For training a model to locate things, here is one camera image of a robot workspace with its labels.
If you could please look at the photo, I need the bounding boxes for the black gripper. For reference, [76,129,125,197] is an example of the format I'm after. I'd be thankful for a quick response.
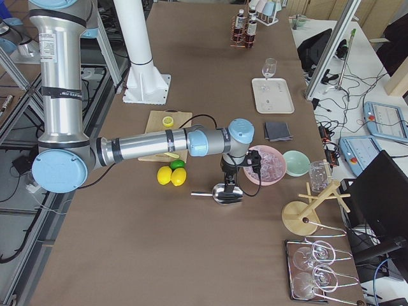
[221,150,261,193]

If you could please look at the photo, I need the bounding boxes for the copper wire bottle basket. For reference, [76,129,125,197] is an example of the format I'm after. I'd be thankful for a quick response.
[230,1,255,49]

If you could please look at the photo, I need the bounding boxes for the tea bottle moved to tray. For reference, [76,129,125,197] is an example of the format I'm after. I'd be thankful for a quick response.
[233,9,245,42]

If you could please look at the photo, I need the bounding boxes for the white robot base pillar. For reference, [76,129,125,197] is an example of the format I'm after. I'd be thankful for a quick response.
[114,0,171,105]

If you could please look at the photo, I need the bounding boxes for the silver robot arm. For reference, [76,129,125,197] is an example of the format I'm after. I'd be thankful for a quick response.
[29,1,261,193]

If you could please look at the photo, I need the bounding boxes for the tea bottle in basket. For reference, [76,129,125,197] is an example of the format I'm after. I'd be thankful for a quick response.
[248,9,256,22]
[245,19,257,47]

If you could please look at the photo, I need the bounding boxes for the metal ice scoop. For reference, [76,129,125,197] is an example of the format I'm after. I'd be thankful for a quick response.
[191,184,244,205]

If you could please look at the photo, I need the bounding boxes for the pink bowl of ice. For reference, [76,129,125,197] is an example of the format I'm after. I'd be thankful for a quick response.
[249,145,286,186]

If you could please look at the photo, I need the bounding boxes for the yellow lemon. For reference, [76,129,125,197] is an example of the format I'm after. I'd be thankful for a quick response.
[171,168,187,186]
[156,166,173,185]

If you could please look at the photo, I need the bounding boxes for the green lime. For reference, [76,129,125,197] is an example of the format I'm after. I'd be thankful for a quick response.
[170,159,185,170]

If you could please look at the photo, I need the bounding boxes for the yellow plastic knife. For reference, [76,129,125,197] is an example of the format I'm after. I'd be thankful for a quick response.
[164,152,180,159]

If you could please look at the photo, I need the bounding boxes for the grey folded cloth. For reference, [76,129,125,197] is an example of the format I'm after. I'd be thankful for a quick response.
[264,122,293,142]

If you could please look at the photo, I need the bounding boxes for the green bowl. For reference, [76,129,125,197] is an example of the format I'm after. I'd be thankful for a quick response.
[283,150,310,177]

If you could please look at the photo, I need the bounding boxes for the wooden cutting board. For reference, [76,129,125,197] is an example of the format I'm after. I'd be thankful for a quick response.
[138,110,193,163]

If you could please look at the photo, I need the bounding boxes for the wooden glass tree stand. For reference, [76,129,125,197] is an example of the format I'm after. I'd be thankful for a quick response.
[281,159,351,237]

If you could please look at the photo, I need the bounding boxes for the half lemon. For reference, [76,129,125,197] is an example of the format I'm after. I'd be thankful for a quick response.
[162,116,174,128]

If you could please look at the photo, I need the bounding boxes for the cream rabbit tray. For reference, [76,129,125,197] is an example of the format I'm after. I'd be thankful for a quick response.
[252,78,295,114]

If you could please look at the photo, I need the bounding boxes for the clear tumbler on stand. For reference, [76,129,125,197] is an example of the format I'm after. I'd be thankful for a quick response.
[309,160,332,193]

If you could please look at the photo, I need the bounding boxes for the orange usb hub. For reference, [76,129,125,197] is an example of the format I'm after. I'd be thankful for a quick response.
[318,126,332,142]
[326,149,339,167]

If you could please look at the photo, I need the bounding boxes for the clear wine glass on tray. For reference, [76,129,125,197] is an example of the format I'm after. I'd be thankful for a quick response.
[260,57,277,92]

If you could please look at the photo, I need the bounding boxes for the upper hanging wine glass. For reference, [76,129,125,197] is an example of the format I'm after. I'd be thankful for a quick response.
[293,240,352,271]

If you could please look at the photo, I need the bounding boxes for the hanging wine glass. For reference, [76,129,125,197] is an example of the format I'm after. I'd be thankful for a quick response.
[291,265,360,299]
[293,240,352,271]

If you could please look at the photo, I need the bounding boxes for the black glass rack tray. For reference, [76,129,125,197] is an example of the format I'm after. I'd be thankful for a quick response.
[285,237,365,305]

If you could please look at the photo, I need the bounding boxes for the blue teach pendant near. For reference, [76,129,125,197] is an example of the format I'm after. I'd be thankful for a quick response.
[339,135,382,176]

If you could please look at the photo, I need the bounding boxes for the blue teach pendant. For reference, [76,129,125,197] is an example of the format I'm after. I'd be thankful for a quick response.
[339,135,382,176]
[363,101,407,143]

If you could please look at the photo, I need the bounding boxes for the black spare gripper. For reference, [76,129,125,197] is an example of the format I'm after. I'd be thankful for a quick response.
[321,69,339,84]

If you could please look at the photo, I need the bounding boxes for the lower hanging wine glass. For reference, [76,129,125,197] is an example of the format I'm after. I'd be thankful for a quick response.
[291,265,360,299]

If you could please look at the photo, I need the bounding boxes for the black monitor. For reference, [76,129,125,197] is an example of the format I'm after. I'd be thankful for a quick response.
[349,150,407,249]

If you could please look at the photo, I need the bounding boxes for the blue teach pendant far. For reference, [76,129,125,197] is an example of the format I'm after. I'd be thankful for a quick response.
[363,101,407,143]

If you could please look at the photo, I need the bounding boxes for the blue cup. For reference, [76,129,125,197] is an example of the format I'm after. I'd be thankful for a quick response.
[262,0,277,17]

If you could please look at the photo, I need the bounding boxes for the pink cup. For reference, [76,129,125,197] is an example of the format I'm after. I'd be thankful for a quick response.
[255,0,268,13]

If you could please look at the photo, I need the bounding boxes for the aluminium frame post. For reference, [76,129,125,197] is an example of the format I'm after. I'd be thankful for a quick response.
[305,0,361,101]

